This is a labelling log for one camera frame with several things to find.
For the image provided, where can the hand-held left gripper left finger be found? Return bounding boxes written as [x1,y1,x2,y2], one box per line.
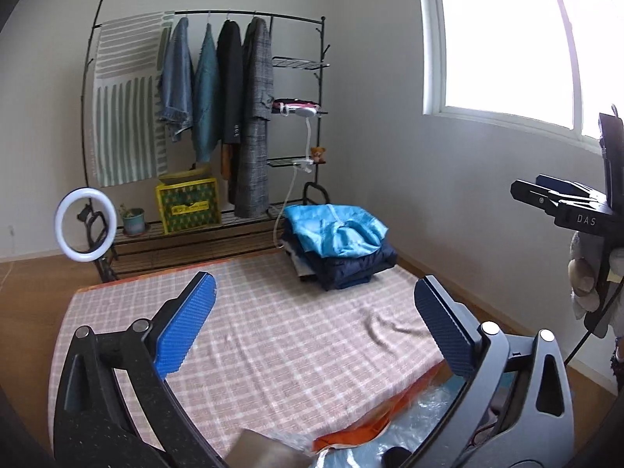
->
[51,270,227,468]

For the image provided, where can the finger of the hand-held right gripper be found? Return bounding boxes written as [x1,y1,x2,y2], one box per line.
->
[535,174,608,202]
[510,179,562,216]

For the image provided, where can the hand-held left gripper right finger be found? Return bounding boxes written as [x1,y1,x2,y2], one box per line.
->
[402,275,578,468]

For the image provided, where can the black metal clothes rack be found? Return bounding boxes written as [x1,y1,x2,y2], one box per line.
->
[80,0,332,284]

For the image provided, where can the folded navy clothes stack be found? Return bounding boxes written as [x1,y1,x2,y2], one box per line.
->
[280,234,398,292]

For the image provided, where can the person's right hand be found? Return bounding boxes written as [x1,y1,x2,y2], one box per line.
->
[567,230,624,325]

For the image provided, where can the clear plastic bag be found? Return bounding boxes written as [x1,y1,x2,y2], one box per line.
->
[312,380,469,468]

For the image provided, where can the pink plaid blanket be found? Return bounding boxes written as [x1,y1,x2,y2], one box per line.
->
[48,251,483,459]

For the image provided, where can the potted plant in green pot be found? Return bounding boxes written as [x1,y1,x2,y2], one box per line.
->
[118,204,147,237]

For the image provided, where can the yellow green patterned box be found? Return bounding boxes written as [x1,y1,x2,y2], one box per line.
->
[155,168,221,235]

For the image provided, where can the orange mat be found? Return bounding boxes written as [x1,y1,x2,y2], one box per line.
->
[312,363,447,452]

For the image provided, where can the large white framed window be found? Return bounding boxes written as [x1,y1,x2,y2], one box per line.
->
[414,0,624,149]

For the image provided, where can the grey plaid coat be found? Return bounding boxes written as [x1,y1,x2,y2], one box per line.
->
[233,16,276,218]

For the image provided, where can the green striped white cloth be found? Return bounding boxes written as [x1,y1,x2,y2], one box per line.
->
[92,11,175,188]

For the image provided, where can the teal sweater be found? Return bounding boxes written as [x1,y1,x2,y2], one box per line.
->
[191,22,222,164]

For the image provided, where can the black jacket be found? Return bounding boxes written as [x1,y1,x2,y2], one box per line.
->
[216,18,245,147]

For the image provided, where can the blue denim jacket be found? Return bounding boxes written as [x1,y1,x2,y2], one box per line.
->
[157,17,196,143]

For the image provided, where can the white clip lamp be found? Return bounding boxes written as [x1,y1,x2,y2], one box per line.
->
[273,107,323,254]

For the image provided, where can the black ring light stand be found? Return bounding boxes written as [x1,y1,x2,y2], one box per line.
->
[78,202,120,284]

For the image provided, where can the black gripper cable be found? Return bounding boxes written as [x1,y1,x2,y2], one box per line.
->
[564,278,624,366]

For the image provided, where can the white ring light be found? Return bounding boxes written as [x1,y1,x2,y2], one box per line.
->
[53,186,119,263]

